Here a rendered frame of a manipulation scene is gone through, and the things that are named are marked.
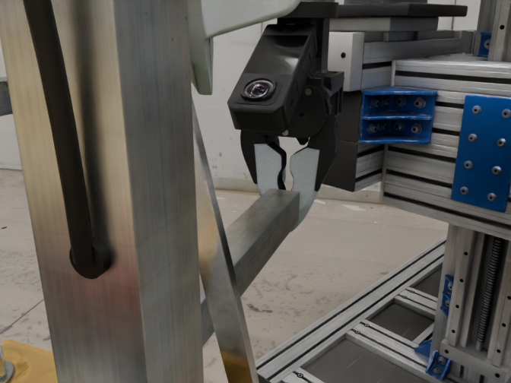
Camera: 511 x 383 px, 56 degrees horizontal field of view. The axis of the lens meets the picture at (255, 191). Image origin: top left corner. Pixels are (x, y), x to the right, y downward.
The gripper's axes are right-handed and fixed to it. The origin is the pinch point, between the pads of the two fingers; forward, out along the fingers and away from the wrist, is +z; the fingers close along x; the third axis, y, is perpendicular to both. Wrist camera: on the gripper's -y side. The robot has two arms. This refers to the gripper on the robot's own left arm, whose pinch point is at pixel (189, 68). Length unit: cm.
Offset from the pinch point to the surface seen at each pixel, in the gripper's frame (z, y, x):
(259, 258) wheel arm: 14.6, 3.3, 7.7
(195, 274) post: 5.8, 1.3, -10.4
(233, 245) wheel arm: 12.8, 1.4, 6.3
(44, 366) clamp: 11.6, -5.8, -7.8
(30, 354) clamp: 11.6, -6.8, -7.0
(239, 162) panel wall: 81, -11, 263
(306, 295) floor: 100, 20, 140
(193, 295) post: 6.4, 1.2, -10.6
